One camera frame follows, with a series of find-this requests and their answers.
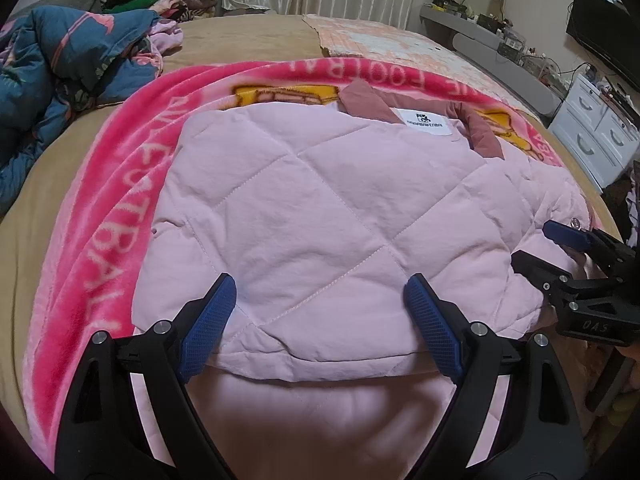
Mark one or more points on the tan bed sheet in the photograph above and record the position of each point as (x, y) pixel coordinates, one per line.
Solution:
(240, 40)

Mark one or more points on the pink quilted jacket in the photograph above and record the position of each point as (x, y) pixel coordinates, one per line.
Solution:
(310, 220)

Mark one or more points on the teal flamingo print quilt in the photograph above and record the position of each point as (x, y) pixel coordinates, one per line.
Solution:
(60, 60)

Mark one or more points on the black flat television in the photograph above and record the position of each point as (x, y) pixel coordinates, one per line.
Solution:
(605, 35)

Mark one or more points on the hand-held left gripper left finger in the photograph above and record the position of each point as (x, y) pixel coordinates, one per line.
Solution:
(210, 325)

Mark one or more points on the clutter on headboard shelf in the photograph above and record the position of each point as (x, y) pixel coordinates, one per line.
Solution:
(500, 25)

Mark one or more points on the dark clothes heap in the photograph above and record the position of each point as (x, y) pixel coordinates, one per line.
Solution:
(622, 200)

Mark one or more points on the pink printed blanket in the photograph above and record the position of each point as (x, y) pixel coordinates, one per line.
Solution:
(110, 160)

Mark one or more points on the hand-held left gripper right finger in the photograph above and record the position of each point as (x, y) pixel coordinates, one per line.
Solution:
(432, 325)

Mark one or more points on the pale pink patterned mat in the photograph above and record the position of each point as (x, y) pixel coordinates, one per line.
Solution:
(380, 40)

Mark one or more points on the white drawer cabinet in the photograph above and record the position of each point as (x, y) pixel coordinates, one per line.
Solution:
(585, 125)

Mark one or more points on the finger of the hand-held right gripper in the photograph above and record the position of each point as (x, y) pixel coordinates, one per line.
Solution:
(537, 265)
(562, 231)

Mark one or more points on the grey padded headboard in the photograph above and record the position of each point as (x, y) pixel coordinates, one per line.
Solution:
(480, 45)

